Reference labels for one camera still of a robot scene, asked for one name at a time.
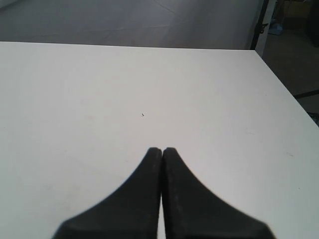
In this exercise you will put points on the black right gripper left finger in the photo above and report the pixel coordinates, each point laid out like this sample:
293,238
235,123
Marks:
131,212

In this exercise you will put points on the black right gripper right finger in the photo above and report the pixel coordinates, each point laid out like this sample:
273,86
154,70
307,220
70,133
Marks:
191,211

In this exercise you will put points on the dark blue cloth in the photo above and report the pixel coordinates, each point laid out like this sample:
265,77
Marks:
275,28

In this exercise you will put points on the grey backdrop cloth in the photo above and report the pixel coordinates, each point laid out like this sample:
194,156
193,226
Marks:
206,24

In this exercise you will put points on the black backdrop stand pole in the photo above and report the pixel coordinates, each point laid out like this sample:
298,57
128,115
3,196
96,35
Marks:
260,26

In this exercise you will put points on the black table frame bar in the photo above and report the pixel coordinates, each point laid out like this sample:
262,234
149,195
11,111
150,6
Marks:
306,94

